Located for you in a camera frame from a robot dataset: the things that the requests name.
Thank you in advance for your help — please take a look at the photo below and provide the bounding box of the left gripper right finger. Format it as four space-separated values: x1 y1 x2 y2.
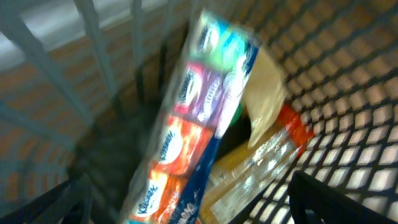
288 170 397 224

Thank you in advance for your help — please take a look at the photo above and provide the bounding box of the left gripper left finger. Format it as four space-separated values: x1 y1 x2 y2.
1 175 92 224

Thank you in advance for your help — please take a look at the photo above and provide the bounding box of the orange spaghetti pasta packet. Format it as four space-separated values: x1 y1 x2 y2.
196 103 314 223

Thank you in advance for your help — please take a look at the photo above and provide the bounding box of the Kleenex tissue multipack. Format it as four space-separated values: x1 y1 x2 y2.
119 10 260 224

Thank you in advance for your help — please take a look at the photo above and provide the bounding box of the grey plastic shopping basket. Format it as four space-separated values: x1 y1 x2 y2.
1 0 397 223

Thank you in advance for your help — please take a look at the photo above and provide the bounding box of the green lid glass jar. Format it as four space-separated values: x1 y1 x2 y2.
229 103 242 126

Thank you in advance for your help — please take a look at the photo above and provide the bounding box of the beige pasta bag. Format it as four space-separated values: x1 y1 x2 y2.
243 47 287 149

